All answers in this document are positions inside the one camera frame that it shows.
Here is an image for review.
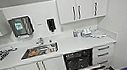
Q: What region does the stainless steel dishwasher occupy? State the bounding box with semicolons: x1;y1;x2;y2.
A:
62;45;108;70

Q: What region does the small chrome sink fitting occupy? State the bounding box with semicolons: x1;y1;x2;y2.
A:
48;38;54;45

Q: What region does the small white bottle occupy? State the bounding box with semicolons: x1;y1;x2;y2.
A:
76;30;83;38

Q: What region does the black soap dispenser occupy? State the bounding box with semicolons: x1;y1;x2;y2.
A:
44;16;59;35

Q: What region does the white mug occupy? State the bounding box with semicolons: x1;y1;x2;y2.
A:
46;43;58;55

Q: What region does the stack of white dishes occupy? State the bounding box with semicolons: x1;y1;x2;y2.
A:
80;26;95;39

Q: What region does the chrome faucet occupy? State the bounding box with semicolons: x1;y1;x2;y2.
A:
34;36;46;47

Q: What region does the stainless steel sink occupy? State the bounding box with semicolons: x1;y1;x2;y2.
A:
18;41;61;62

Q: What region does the orange bowl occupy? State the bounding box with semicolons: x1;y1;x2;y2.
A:
27;48;40;58

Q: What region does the grey paper towel dispenser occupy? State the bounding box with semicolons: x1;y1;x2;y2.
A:
7;14;36;40

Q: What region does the small white wall plate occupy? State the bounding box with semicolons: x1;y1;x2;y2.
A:
36;22;43;26

